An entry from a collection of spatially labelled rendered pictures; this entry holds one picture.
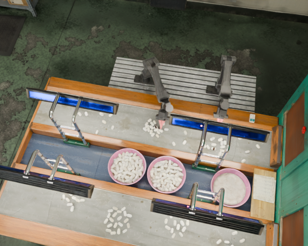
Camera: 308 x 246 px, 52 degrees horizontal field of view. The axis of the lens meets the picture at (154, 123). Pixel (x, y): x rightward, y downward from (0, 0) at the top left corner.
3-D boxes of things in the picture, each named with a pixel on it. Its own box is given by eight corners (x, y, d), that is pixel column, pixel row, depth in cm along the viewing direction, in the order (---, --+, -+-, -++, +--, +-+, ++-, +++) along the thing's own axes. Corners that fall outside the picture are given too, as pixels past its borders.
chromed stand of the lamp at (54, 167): (54, 169, 230) (32, 146, 189) (80, 174, 227) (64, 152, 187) (45, 194, 221) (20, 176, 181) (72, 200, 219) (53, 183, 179)
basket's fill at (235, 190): (214, 172, 227) (215, 169, 222) (245, 178, 224) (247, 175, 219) (209, 202, 217) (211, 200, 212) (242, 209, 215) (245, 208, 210)
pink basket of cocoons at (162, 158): (144, 163, 231) (144, 158, 222) (181, 157, 232) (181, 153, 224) (150, 199, 219) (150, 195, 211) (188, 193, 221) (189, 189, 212)
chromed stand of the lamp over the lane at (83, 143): (72, 121, 247) (55, 90, 207) (97, 125, 245) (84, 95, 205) (64, 143, 239) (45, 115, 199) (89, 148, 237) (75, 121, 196)
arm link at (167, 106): (176, 109, 222) (172, 93, 218) (165, 113, 221) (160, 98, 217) (171, 105, 233) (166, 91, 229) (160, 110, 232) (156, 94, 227)
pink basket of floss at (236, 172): (201, 183, 224) (203, 180, 215) (231, 165, 229) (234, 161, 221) (223, 217, 213) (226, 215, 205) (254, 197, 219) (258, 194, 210)
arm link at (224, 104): (231, 110, 210) (234, 92, 207) (218, 109, 211) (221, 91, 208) (229, 107, 221) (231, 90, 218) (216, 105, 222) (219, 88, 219)
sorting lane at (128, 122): (47, 91, 254) (46, 90, 252) (276, 133, 235) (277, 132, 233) (33, 124, 241) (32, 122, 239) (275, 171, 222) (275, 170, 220)
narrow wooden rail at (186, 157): (36, 127, 247) (31, 121, 237) (272, 174, 228) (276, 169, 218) (33, 133, 244) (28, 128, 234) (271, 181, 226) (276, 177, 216)
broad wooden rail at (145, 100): (57, 88, 271) (51, 75, 255) (271, 127, 253) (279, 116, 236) (52, 100, 266) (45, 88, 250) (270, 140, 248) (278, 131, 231)
